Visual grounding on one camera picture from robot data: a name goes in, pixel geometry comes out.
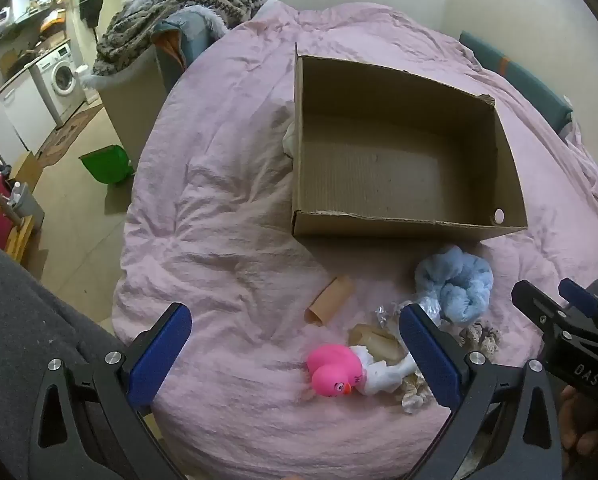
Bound white kitchen cabinet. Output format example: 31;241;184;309
0;67;57;166

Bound green plastic bin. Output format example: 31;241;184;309
79;145;135;185

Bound clear plastic wrap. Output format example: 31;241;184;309
375;297;447;328

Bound patterned floor rug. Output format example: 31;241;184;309
36;102;102;166

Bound grey fluffy blanket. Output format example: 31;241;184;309
82;0;230;91

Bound flat cardboard piece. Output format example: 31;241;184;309
9;152;42;191

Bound cluttered kitchen shelf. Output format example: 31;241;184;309
0;0;75;58

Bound pink bed cover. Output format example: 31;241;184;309
112;2;598;480

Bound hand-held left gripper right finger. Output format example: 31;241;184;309
399;302;564;480

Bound beige frayed knotted cloth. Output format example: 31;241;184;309
459;325;500;356

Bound light blue fluffy cloth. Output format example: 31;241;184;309
415;246;494;322

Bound small white cloth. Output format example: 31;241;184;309
283;120;300;158

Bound teal orange striped cushion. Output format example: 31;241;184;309
459;30;572;136
151;10;215;96

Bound cream lace cloth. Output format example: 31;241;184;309
396;370;432;415

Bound white sock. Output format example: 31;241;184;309
351;346;417;396

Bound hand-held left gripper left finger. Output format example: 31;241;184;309
28;302;192;480

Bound brown cardboard tube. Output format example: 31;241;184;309
304;276;355;326

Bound white washing machine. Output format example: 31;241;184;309
32;44;87;126

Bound grey storage box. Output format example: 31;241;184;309
99;60;167;171

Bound grey container with bottle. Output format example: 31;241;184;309
9;182;45;231

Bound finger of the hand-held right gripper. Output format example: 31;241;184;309
511;281;567;333
559;278;598;318

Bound crumpled brown paper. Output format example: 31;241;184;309
349;322;405;366

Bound pink rubber duck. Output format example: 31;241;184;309
306;344;365;400

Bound black hanging bag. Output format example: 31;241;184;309
79;0;102;26

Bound person's right hand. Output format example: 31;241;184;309
559;385;598;466

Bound brown cardboard box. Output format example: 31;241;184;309
291;42;528;241

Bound person's grey trousers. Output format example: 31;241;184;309
0;241;135;480

